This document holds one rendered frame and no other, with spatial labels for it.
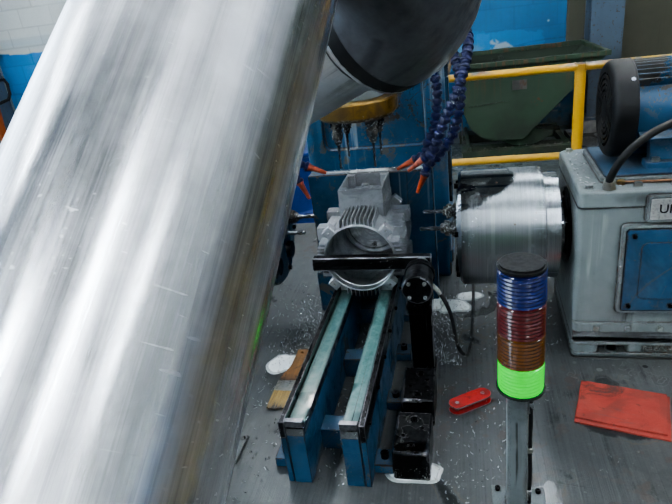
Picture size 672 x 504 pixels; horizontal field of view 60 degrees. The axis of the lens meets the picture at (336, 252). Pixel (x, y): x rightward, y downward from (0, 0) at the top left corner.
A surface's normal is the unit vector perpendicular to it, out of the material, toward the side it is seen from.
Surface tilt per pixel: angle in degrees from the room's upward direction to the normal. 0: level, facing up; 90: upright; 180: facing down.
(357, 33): 122
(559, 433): 0
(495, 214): 58
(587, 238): 90
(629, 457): 0
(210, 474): 88
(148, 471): 70
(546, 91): 90
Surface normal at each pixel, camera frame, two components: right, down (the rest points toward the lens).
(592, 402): -0.11, -0.91
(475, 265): -0.16, 0.67
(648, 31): -0.18, 0.43
